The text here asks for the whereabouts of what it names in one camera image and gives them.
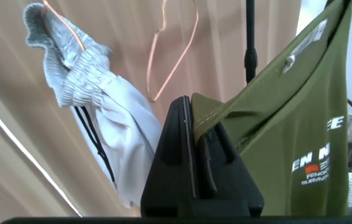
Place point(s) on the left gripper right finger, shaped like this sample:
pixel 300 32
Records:
pixel 225 186

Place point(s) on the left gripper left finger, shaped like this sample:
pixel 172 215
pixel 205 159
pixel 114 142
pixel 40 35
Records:
pixel 169 180

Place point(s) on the pale grey shorts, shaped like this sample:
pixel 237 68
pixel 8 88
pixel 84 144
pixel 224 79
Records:
pixel 123 124

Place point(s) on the green garment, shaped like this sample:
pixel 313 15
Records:
pixel 288 124

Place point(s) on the pink clothes hanger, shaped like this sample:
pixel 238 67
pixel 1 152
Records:
pixel 67 28
pixel 150 65

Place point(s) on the black clothes rack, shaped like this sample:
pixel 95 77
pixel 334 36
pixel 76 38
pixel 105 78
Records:
pixel 250 56

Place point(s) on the beige curtain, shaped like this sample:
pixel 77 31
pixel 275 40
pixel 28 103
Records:
pixel 23 77

